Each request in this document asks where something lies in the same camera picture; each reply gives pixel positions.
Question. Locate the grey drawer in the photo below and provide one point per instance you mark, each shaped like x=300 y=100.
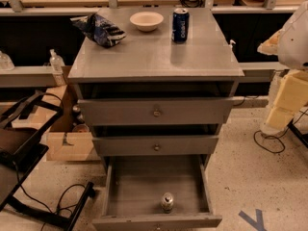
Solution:
x=136 y=184
x=155 y=145
x=157 y=111

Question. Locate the silver 7up can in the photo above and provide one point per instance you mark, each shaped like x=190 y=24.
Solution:
x=167 y=202

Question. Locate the grey top drawer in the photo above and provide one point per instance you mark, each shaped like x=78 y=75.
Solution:
x=157 y=111

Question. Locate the grey middle drawer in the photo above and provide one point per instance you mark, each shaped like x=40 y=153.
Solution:
x=155 y=145

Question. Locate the clear sanitizer bottle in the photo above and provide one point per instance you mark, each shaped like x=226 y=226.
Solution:
x=56 y=61

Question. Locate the cardboard box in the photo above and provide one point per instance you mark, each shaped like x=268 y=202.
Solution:
x=67 y=139

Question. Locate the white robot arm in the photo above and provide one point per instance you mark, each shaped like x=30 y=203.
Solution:
x=288 y=93

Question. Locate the blue chip bag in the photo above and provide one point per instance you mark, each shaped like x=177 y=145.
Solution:
x=99 y=29

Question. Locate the grey bottom drawer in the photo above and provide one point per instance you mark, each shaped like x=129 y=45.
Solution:
x=136 y=184

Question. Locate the small white pump bottle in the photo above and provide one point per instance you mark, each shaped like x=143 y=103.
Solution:
x=232 y=44

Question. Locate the clear plastic bottle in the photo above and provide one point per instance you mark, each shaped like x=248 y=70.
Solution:
x=5 y=62

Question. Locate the blue tape mark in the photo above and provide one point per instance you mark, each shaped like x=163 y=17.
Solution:
x=257 y=223

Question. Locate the blue pepsi can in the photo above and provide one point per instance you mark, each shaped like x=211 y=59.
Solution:
x=180 y=25

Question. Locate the black cart frame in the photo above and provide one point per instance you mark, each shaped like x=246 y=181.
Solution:
x=21 y=150

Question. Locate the grey drawer cabinet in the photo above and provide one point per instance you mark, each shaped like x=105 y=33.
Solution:
x=151 y=65

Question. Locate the black stand base right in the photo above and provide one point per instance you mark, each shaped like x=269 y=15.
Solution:
x=302 y=137

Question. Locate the white bowl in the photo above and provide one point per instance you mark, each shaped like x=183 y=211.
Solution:
x=146 y=21

